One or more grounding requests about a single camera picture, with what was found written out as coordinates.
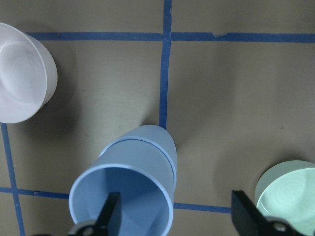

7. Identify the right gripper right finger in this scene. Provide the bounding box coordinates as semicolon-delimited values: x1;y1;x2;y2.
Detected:
231;190;267;236

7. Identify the pink bowl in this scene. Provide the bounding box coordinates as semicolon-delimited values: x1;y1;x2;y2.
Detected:
0;23;58;123

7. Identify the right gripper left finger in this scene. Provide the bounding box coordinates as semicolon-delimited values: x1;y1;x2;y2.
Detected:
94;192;122;236

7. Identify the blue cup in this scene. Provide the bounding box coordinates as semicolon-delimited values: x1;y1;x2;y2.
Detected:
69;140;176;236
99;125;177;187

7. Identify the mint green bowl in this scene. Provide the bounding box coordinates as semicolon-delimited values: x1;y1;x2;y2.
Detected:
254;160;315;236

